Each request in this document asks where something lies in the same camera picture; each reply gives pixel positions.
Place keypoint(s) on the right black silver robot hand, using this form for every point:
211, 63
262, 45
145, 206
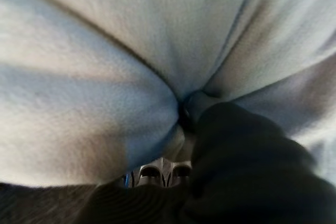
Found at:
236, 176

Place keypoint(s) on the white fringed cushion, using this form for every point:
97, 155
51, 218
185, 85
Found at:
131, 51

